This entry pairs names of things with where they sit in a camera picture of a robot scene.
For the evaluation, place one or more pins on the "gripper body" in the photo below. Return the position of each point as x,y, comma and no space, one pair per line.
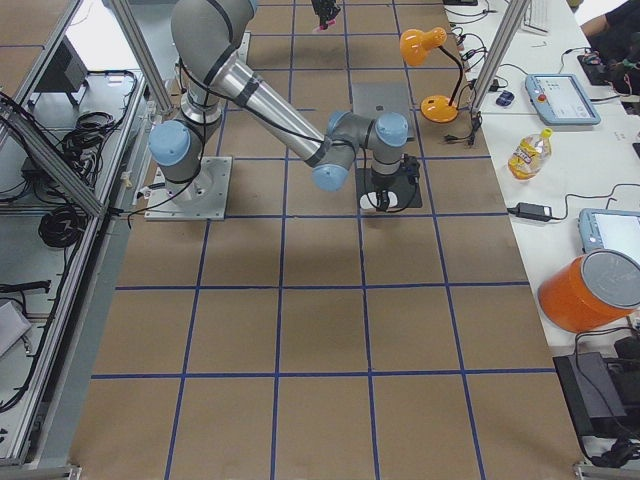
383,185
321,10

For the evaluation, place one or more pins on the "white computer mouse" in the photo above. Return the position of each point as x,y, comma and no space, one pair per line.
367,201

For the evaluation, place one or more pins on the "black mousepad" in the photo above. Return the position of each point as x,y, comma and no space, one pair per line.
404,192

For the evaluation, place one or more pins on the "pink marker pen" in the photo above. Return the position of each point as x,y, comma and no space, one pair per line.
323,27

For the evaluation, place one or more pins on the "grey closed laptop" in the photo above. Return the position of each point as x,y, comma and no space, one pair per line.
372,99

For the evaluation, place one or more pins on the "black power adapter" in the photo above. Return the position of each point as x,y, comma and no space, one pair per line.
535,212

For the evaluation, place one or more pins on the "small blue device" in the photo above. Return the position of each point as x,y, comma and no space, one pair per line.
505,99

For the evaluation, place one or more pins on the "yellow drink bottle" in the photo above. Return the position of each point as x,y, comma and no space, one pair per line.
530,155

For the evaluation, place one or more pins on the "left teach pendant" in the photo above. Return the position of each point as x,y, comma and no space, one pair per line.
560,100

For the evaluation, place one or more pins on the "teach pendant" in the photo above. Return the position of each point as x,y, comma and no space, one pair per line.
560,100
609,229

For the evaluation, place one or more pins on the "white keyboard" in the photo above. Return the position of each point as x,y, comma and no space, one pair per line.
535,19

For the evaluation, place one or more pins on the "right teach pendant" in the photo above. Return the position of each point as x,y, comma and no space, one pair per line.
609,229

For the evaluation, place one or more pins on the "orange cylindrical container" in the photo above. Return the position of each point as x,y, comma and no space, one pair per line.
595,289

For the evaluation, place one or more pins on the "black flat box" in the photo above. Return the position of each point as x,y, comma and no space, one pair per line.
593,402

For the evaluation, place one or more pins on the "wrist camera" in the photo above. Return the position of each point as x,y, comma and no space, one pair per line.
411,169

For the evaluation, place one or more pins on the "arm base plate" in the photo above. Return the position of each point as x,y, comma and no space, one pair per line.
204,199

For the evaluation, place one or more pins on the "aluminium frame post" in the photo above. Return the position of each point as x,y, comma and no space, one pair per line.
505,32

